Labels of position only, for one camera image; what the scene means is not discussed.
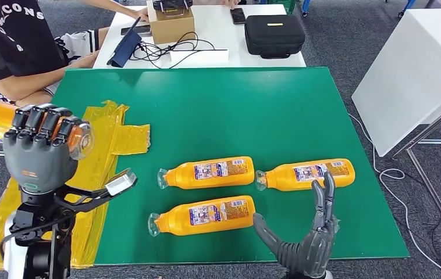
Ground black cables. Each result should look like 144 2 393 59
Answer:
130 31 216 70

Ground white flat box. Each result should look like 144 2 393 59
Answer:
169 49 230 68

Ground dark flat tablet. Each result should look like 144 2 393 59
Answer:
120 24 152 37

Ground black carrying case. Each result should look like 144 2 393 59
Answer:
244 15 307 60

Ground metal stand frame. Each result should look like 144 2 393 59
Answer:
392 91 441 259

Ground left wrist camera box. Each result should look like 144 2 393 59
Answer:
54 167 138 213

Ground cardboard box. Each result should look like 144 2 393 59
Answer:
146 0 196 45

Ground white cabinet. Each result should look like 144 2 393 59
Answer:
351 8 441 158

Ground white desk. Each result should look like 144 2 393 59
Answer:
93 3 307 69

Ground green plastic crate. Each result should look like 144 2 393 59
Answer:
266 0 297 14

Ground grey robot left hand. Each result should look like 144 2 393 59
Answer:
2 102 90 195

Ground black smartphone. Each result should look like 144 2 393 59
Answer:
230 8 247 25

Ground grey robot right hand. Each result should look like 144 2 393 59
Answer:
252 170 341 279

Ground yellow taped cardboard sheet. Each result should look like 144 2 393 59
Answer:
0 100 152 270

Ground navy blue pouch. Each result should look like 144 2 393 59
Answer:
106 16 143 69

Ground white floor cable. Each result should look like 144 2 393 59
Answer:
349 112 441 279

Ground black controller device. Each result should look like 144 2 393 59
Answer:
152 0 194 17

